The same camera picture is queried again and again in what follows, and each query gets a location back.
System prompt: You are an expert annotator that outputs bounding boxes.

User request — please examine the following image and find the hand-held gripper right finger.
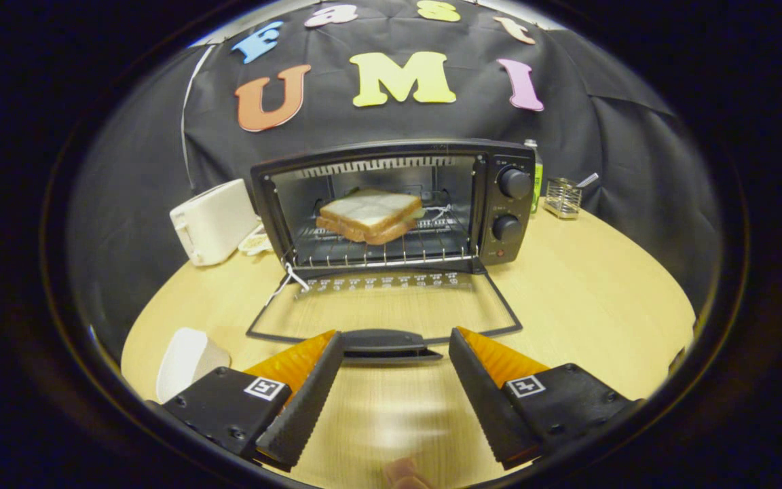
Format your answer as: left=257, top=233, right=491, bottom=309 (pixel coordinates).
left=448, top=327, right=643, bottom=471

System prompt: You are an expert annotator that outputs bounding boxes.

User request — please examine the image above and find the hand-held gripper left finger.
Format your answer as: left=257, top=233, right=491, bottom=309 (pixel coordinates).
left=149, top=331, right=346, bottom=474

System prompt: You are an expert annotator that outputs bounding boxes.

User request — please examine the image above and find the black toaster oven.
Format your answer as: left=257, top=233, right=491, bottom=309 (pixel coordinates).
left=245, top=139, right=544, bottom=361

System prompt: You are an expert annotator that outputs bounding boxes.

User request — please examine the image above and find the toast sandwich with lettuce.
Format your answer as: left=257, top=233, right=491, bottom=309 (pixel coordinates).
left=315, top=188, right=427, bottom=246

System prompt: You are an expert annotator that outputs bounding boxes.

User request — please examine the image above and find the white bread toaster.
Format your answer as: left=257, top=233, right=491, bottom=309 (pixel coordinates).
left=169, top=178, right=261, bottom=267

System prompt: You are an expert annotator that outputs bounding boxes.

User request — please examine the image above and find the white plate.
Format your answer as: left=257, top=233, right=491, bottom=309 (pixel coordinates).
left=155, top=327, right=231, bottom=404

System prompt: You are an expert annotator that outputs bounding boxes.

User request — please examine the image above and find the small white divided dish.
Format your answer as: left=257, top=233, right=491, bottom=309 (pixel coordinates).
left=238, top=224, right=273, bottom=257

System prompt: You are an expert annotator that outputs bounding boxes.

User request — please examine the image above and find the clear plastic bottle green label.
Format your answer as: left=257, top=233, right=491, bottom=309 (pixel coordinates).
left=524, top=139, right=544, bottom=215

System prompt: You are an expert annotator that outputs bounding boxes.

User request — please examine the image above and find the black backdrop cloth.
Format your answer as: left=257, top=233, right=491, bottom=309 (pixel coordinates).
left=69, top=0, right=724, bottom=340

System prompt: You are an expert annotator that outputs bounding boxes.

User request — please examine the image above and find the wire mesh holder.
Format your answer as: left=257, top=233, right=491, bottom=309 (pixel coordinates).
left=543, top=178, right=583, bottom=219

